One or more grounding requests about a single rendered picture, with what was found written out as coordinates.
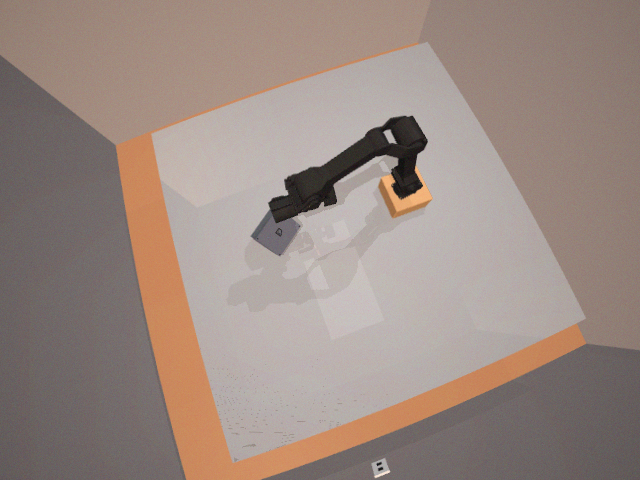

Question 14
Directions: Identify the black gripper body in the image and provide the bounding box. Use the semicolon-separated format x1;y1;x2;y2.
271;186;337;207

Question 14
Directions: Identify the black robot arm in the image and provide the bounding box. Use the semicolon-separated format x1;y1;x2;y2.
268;116;428;223

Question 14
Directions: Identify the grey angled panel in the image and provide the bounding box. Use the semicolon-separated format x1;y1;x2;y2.
250;209;301;256

